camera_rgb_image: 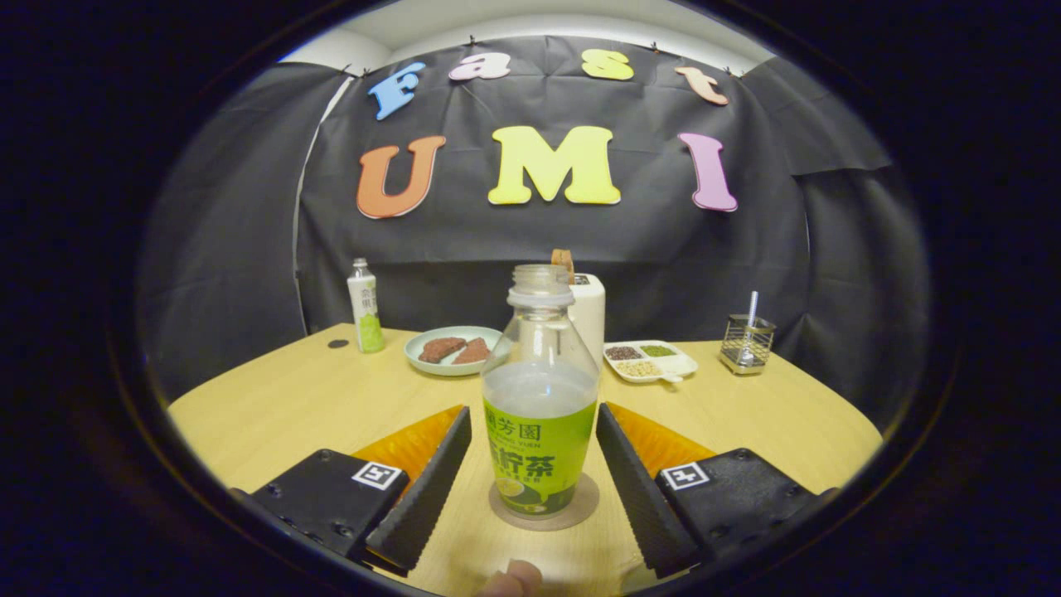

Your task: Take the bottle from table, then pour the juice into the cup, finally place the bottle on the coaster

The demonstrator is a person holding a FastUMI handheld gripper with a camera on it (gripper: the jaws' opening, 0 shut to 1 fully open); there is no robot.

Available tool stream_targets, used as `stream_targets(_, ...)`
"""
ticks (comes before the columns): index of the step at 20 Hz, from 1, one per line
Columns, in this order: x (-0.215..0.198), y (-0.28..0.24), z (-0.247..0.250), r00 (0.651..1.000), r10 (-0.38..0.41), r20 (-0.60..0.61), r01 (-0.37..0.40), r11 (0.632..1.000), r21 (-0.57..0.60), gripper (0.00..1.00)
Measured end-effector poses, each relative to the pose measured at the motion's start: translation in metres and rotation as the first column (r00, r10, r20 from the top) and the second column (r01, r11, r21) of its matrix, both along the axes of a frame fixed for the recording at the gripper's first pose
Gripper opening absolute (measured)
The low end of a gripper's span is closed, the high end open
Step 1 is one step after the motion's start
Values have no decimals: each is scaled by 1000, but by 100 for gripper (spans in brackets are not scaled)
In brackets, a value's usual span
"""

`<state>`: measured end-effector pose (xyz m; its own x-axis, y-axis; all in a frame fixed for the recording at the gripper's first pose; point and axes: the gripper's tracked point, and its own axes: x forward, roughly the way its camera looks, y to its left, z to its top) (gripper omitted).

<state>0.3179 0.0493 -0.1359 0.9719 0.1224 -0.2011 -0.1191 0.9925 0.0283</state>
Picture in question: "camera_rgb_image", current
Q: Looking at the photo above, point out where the black backdrop cloth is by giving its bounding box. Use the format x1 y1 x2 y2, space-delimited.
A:
137 35 933 432

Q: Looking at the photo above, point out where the cream toaster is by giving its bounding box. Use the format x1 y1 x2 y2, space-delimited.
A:
569 274 607 366

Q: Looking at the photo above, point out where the clear glass tumbler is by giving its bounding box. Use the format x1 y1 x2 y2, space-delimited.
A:
719 314 777 376

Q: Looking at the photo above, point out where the round brown coaster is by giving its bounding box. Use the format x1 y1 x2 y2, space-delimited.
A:
488 473 600 532

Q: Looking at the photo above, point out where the small white green capped bottle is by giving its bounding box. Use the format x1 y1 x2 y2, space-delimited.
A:
346 258 386 355

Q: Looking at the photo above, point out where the pale green plate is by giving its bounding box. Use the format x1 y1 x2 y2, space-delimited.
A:
404 326 513 377

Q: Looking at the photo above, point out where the white divided snack dish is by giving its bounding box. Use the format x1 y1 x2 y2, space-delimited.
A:
603 340 700 384

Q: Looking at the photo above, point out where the clear juice bottle green label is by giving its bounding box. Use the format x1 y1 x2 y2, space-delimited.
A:
482 265 600 518

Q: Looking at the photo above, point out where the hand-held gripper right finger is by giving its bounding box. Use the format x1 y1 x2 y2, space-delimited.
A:
595 402 838 580

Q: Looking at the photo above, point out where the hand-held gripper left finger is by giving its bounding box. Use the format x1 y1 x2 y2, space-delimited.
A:
232 405 473 577

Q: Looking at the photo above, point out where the wooden table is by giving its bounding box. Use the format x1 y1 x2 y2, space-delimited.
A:
168 323 884 597

